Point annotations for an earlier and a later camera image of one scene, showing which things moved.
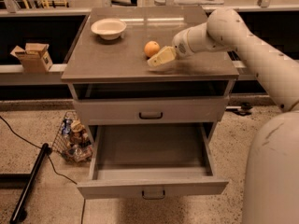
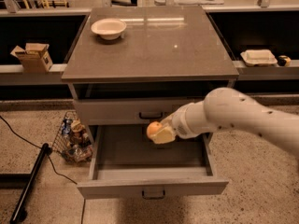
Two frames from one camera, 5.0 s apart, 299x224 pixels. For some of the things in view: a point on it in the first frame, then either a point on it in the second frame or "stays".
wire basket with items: [72, 140] stays
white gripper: [179, 46] -> [178, 124]
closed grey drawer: [154, 109] stays
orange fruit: [151, 48] -> [152, 128]
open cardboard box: [35, 58] stays
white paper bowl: [108, 28] stays
